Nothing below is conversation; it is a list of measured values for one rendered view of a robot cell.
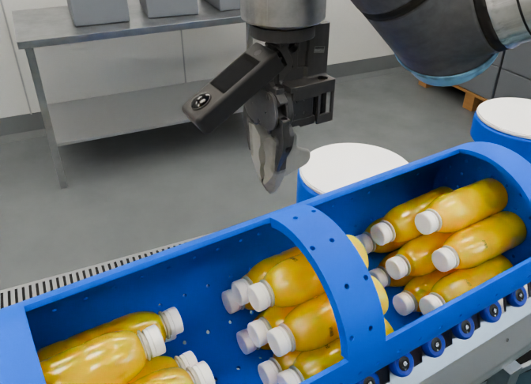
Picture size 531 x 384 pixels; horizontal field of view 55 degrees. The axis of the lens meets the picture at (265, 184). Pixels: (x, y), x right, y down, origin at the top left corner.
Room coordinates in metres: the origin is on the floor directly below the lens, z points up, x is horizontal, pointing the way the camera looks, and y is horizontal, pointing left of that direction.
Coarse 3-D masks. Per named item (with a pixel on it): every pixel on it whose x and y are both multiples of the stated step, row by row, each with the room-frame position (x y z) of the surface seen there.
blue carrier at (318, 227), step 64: (384, 192) 0.83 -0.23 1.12; (512, 192) 0.77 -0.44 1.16; (192, 256) 0.61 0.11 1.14; (256, 256) 0.68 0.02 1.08; (320, 256) 0.52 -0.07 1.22; (384, 256) 0.79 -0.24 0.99; (512, 256) 0.74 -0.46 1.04; (0, 320) 0.40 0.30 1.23; (64, 320) 0.52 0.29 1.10; (192, 320) 0.60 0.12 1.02; (448, 320) 0.54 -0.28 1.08
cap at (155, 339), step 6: (144, 330) 0.45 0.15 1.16; (150, 330) 0.44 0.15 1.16; (156, 330) 0.44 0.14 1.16; (150, 336) 0.44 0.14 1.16; (156, 336) 0.44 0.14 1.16; (150, 342) 0.43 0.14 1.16; (156, 342) 0.43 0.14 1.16; (162, 342) 0.43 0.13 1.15; (156, 348) 0.43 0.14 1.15; (162, 348) 0.43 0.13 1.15; (156, 354) 0.43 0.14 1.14
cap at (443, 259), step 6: (438, 252) 0.66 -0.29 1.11; (444, 252) 0.65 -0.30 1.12; (450, 252) 0.66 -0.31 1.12; (432, 258) 0.67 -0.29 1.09; (438, 258) 0.66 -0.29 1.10; (444, 258) 0.65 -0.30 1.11; (450, 258) 0.64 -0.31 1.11; (438, 264) 0.66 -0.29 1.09; (444, 264) 0.65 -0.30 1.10; (450, 264) 0.64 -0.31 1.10; (444, 270) 0.64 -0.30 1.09
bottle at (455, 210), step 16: (464, 192) 0.75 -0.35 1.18; (480, 192) 0.75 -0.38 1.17; (496, 192) 0.76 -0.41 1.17; (432, 208) 0.72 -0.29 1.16; (448, 208) 0.71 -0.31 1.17; (464, 208) 0.71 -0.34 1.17; (480, 208) 0.73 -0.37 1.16; (496, 208) 0.75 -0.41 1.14; (448, 224) 0.69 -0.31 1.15; (464, 224) 0.70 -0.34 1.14
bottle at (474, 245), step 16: (480, 224) 0.71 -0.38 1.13; (496, 224) 0.71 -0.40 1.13; (512, 224) 0.72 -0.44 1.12; (448, 240) 0.69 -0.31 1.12; (464, 240) 0.67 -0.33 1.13; (480, 240) 0.67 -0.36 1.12; (496, 240) 0.68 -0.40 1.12; (512, 240) 0.70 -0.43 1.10; (464, 256) 0.65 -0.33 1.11; (480, 256) 0.66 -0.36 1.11; (496, 256) 0.69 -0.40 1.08
